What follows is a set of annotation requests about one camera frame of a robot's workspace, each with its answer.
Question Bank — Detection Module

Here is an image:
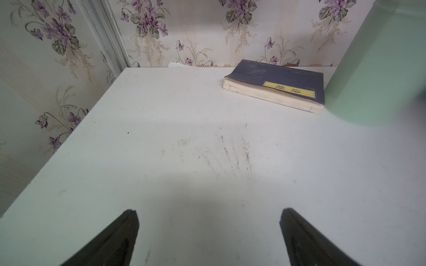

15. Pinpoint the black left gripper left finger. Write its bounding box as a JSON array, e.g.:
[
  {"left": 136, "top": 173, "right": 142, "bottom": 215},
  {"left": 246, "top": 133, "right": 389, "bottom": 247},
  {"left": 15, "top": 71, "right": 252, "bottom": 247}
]
[{"left": 63, "top": 209, "right": 139, "bottom": 266}]

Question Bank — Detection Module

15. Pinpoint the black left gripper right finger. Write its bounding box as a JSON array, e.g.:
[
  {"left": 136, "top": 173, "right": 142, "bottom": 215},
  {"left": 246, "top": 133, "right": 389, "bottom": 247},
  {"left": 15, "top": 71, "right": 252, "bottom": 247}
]
[{"left": 280, "top": 208, "right": 359, "bottom": 266}]

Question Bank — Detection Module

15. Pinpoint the dark blue paperback book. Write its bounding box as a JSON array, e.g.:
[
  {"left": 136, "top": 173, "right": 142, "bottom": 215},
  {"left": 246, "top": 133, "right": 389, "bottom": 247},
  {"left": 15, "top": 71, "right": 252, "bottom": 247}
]
[{"left": 223, "top": 59, "right": 325, "bottom": 114}]

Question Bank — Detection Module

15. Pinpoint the mint green pencil cup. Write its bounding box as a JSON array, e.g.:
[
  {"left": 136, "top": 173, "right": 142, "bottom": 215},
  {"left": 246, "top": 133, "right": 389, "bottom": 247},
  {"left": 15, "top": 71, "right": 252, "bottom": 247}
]
[{"left": 325, "top": 1, "right": 426, "bottom": 126}]

